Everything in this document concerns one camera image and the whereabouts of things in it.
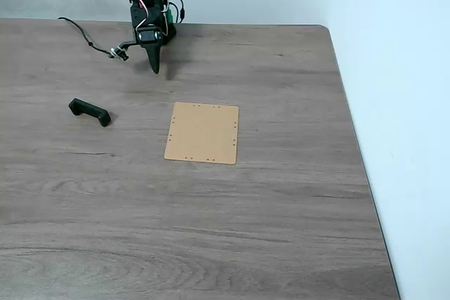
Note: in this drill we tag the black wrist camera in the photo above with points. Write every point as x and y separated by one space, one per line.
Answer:
123 54

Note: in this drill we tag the green table clamp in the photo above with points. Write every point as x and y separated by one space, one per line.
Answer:
169 15

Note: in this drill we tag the black U-shaped block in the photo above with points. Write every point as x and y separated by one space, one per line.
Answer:
89 107

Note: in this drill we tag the tan board with holes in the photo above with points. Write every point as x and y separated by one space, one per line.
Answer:
204 135

